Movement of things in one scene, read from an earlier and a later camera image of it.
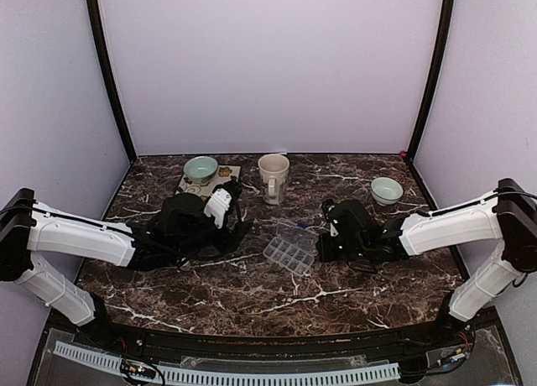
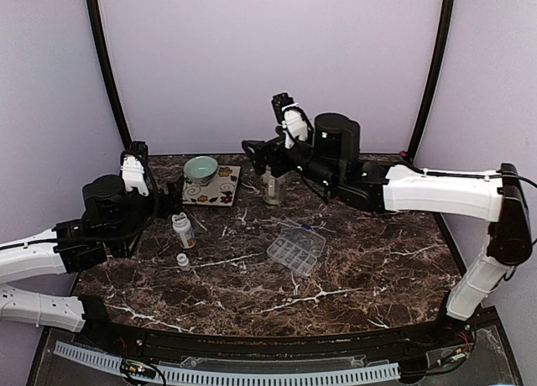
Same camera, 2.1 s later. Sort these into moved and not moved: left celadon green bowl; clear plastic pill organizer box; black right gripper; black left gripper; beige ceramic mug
Moved: black right gripper; black left gripper; clear plastic pill organizer box
Not moved: left celadon green bowl; beige ceramic mug
